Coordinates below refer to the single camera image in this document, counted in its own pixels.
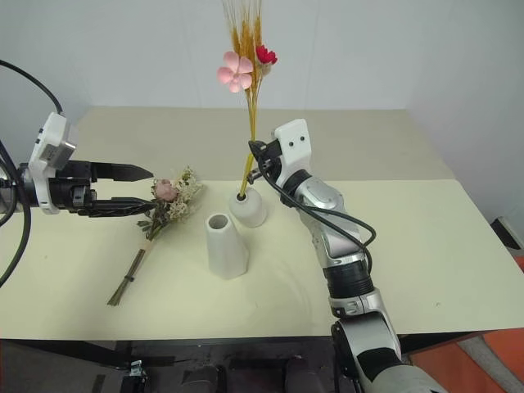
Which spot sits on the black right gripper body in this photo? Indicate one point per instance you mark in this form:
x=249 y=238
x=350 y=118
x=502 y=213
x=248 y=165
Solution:
x=270 y=157

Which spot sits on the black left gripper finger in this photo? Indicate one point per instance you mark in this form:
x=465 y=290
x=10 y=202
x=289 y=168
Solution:
x=118 y=172
x=118 y=206

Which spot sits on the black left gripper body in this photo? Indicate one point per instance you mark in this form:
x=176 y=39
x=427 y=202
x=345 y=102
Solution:
x=75 y=192

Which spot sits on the wheat bouquet with pink flower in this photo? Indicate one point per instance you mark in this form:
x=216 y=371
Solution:
x=250 y=94

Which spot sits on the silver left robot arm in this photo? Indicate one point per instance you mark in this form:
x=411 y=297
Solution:
x=25 y=184

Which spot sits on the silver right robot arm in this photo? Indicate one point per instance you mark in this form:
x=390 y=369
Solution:
x=348 y=249

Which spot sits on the round white vase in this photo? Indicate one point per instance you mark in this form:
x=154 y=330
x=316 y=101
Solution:
x=250 y=209

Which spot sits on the dried bouquet with pink rose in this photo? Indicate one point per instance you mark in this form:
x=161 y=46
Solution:
x=170 y=200

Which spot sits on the tall conical white vase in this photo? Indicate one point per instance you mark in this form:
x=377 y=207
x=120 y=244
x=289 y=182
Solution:
x=227 y=254

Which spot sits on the black metal clamp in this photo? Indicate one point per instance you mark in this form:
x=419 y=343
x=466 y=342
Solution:
x=135 y=374

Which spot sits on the black box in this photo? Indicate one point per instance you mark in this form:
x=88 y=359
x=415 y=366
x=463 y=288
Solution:
x=509 y=233

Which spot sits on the orange object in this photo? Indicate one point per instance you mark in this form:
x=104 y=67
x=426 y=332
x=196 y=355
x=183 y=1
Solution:
x=483 y=356

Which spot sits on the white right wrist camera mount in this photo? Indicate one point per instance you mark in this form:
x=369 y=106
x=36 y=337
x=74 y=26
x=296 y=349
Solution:
x=295 y=151

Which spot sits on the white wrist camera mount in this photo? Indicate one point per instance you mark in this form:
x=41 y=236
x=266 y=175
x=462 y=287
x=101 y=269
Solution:
x=295 y=151
x=51 y=139

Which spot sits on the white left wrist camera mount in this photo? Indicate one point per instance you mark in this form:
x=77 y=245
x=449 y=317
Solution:
x=51 y=139

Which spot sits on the black table frame bar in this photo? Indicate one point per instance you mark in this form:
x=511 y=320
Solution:
x=163 y=346

